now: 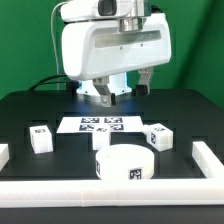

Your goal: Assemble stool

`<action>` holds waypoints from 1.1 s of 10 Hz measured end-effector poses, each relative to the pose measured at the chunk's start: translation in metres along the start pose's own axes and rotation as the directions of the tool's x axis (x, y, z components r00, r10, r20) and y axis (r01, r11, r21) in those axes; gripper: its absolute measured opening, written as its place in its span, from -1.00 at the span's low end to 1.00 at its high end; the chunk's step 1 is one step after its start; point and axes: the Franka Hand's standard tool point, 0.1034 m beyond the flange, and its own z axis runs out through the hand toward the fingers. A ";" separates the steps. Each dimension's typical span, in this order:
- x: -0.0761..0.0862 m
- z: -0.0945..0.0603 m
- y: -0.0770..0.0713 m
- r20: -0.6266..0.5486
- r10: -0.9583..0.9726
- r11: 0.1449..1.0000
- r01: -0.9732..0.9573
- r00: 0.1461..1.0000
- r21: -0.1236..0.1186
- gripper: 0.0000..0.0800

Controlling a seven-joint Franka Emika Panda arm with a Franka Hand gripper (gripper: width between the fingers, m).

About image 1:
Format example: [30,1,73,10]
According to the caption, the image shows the white round stool seat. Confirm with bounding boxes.
[95,144,154,181]

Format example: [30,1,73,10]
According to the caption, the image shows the white U-shaped fence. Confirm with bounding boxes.
[0,142,224,208]

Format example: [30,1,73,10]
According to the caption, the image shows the white cable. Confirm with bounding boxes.
[50,1,68,91]

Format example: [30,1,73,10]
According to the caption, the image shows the white marker paper sheet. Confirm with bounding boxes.
[57,116,143,133]

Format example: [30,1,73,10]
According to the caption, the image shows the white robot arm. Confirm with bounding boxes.
[61,0,171,107]

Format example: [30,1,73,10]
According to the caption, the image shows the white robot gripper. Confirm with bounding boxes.
[62,13,171,107]

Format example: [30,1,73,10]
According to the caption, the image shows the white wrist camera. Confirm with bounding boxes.
[59,0,118,23]

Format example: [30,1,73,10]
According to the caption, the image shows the black cables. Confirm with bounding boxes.
[28,73,78,92]

